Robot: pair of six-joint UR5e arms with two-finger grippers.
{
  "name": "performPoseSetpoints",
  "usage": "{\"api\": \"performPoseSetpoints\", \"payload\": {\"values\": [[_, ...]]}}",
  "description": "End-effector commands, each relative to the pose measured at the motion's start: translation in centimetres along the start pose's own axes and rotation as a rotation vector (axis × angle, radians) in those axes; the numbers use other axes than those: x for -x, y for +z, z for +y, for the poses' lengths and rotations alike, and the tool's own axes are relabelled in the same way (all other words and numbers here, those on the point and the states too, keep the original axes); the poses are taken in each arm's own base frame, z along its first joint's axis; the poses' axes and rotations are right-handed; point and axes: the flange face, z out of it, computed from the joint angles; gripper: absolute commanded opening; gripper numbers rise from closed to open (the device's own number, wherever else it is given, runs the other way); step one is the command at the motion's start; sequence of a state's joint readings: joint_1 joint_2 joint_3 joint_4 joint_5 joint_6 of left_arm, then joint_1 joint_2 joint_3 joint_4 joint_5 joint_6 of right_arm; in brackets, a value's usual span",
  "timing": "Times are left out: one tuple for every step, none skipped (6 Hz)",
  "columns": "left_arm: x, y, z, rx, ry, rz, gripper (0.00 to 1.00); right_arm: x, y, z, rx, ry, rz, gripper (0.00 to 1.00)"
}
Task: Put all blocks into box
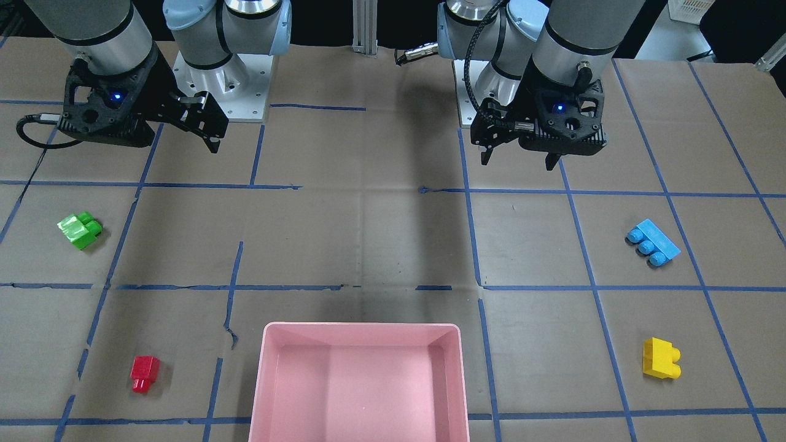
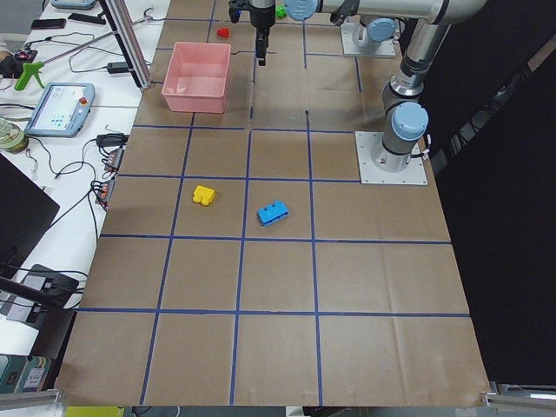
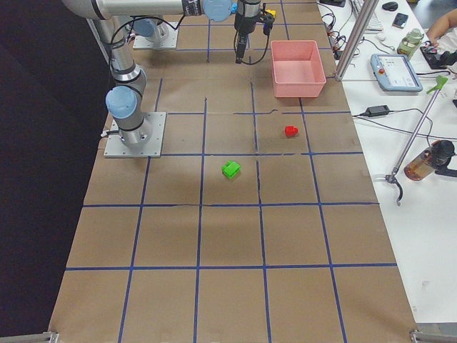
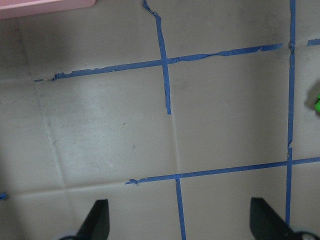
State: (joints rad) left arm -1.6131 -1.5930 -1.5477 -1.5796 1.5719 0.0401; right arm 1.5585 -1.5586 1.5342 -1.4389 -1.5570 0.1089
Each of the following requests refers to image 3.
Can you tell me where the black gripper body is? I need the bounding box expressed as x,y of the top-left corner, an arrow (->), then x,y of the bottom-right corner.
234,0 -> 272,35

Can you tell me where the yellow toy block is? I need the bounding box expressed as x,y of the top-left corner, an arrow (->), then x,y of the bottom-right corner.
266,9 -> 276,18

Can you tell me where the red toy block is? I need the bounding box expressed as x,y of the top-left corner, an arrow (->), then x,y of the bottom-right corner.
284,125 -> 299,138

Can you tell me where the green toy block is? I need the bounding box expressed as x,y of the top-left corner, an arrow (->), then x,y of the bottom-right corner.
221,161 -> 241,179

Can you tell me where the pink plastic box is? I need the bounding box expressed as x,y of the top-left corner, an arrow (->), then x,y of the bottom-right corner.
271,40 -> 326,98

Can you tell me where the person hand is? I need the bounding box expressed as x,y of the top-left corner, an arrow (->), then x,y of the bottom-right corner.
426,9 -> 457,45

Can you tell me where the black power adapter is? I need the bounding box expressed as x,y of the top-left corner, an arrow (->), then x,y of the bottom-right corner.
359,105 -> 391,118

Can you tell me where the black computer mouse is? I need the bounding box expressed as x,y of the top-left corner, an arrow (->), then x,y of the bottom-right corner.
381,1 -> 398,11

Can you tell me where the blue teach pendant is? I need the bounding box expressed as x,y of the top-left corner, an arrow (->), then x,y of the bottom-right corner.
370,54 -> 423,93

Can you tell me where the black smartphone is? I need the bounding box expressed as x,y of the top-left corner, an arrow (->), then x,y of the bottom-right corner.
392,13 -> 408,29

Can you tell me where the green glass jar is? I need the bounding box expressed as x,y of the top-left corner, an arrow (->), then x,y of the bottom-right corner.
396,29 -> 424,60

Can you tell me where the brown paper table cover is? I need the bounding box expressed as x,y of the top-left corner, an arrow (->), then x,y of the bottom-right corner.
49,1 -> 415,342

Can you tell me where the brown water bottle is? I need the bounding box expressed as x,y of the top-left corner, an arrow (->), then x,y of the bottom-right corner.
403,139 -> 456,181

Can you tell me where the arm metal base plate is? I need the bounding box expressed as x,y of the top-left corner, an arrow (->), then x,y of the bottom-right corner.
133,19 -> 178,50
104,112 -> 166,158

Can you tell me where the aluminium frame post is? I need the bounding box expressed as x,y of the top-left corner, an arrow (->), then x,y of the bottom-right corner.
335,0 -> 378,81

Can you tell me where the green handled reach grabber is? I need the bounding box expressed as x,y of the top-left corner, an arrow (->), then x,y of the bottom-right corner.
384,76 -> 448,207

